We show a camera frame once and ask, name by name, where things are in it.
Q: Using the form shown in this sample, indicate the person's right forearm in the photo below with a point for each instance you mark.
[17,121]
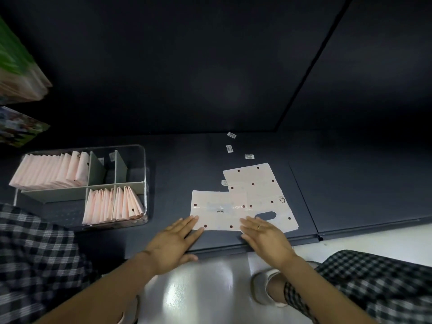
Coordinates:
[324,290]

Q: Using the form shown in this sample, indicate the person's left middle finger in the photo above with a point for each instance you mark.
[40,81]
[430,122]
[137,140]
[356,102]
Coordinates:
[192,225]

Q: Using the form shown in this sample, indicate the long row of folded pink bags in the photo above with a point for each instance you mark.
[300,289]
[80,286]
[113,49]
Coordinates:
[50,172]

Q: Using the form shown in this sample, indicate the person's right middle finger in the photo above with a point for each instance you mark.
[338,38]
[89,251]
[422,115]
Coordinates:
[249,224]

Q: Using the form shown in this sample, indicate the clear acrylic organizer tray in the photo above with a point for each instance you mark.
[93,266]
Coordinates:
[101,172]

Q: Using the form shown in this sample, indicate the colourful printed packet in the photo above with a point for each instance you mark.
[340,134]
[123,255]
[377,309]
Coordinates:
[18,126]

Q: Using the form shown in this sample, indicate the white shoe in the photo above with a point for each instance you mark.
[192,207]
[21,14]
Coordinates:
[265,286]

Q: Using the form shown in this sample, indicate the person's left thumb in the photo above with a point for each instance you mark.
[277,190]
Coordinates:
[190,259]

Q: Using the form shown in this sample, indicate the person's left forearm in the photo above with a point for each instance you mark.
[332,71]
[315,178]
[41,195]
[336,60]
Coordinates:
[101,293]

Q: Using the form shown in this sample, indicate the pink dotted plastic bag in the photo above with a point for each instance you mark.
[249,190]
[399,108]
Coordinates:
[256,188]

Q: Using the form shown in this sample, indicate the person's left hand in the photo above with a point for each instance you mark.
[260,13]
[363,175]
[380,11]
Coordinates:
[168,248]

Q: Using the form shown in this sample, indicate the short row of folded pink bags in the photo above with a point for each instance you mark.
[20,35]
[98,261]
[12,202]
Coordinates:
[111,205]

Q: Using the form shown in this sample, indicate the person's right little finger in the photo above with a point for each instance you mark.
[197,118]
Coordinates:
[268,225]

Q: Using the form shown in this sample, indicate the person's right thumb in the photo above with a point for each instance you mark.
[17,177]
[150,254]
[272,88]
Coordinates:
[246,240]

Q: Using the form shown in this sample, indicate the stack of green packets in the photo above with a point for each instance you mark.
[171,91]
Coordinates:
[17,70]

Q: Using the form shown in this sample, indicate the black white plaid trousers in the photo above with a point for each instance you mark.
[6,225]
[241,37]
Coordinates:
[33,266]

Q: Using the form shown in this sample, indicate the person's left little finger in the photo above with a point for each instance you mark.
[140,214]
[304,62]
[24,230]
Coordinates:
[172,227]

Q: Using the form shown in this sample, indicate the person's right hand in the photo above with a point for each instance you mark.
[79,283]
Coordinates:
[270,244]

